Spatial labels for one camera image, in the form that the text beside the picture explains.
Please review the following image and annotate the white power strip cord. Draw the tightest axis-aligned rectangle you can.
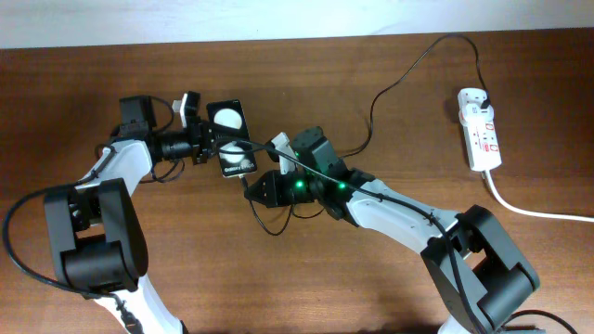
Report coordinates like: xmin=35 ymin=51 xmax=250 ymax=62
xmin=481 ymin=170 xmax=594 ymax=225

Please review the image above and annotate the white power strip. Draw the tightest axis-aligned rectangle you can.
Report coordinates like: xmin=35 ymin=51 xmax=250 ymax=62
xmin=459 ymin=105 xmax=502 ymax=172

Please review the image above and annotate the black USB charging cable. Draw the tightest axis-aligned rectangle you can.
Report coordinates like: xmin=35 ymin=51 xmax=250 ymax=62
xmin=239 ymin=32 xmax=492 ymax=237

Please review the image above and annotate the black Samsung flip phone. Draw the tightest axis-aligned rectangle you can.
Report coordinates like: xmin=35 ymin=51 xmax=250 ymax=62
xmin=206 ymin=99 xmax=257 ymax=178

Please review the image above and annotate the white USB charger adapter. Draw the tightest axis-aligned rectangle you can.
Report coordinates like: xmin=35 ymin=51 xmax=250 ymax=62
xmin=458 ymin=88 xmax=494 ymax=127

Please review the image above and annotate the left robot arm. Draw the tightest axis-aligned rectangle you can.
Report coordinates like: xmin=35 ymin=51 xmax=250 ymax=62
xmin=44 ymin=91 xmax=247 ymax=333

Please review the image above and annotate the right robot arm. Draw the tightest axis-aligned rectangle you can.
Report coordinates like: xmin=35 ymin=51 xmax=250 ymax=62
xmin=245 ymin=127 xmax=540 ymax=333

